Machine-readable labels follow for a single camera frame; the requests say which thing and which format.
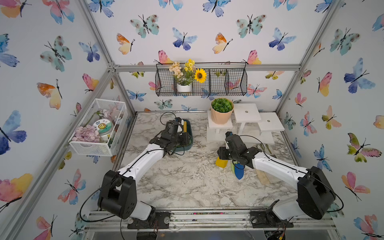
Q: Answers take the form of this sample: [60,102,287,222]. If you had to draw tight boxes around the yellow square scoop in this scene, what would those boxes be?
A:
[216,157,228,169]

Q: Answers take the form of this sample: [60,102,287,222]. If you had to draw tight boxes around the green shovel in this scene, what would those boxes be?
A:
[183,121,187,133]

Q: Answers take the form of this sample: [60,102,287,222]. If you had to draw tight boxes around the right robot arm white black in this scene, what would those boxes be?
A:
[217,132,338,221]

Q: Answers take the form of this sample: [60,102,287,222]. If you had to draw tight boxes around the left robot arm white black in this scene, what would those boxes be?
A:
[98,118,192,221]

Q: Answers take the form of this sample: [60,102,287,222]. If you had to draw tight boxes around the dark teal storage box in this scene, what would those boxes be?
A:
[175,119,194,153]

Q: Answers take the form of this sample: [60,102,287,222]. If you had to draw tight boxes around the white tiered stand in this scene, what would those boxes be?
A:
[207,104,285,145]

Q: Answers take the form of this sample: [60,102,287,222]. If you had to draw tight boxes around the terracotta pot green plant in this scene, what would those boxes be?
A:
[211,98,234,125]

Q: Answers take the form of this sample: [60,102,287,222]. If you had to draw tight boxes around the white pot with flowers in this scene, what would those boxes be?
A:
[169,59,208,93]

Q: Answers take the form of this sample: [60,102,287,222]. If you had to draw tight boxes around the round green tin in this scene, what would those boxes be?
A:
[93,119,113,135]

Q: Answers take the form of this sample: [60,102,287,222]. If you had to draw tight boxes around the pink artificial flowers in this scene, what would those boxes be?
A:
[72,125,101,143]

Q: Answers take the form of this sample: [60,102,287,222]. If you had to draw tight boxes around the blue shovel wooden handle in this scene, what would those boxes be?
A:
[234,164,245,180]

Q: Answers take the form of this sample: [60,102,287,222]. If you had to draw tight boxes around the white wire basket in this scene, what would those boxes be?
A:
[69,99,128,157]

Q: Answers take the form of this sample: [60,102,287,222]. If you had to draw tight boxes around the black wire wall basket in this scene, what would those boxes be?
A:
[155,62,248,98]

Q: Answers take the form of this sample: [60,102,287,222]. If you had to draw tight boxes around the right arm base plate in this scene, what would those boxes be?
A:
[250,211,294,229]

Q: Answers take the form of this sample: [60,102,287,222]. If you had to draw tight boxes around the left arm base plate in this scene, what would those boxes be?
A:
[127,211,171,230]

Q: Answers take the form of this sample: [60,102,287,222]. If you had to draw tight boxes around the aluminium front rail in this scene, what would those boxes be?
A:
[85,208,336,232]

